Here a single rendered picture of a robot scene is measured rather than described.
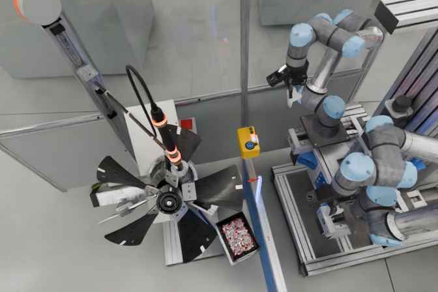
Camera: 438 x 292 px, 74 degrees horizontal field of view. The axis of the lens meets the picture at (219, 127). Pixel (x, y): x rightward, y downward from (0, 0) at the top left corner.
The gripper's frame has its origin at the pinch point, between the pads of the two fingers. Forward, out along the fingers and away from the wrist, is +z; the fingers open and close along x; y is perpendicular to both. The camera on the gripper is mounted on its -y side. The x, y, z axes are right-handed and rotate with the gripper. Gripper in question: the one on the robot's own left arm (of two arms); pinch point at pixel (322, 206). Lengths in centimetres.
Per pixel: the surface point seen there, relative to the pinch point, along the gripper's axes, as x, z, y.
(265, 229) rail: 9, 57, -15
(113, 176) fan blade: 34, 13, -83
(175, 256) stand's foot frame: 19, 135, -79
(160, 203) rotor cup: 21, 20, -64
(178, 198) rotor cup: 21, 19, -55
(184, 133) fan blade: 42, -1, -47
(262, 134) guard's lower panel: 96, 105, 9
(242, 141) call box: 53, 36, -18
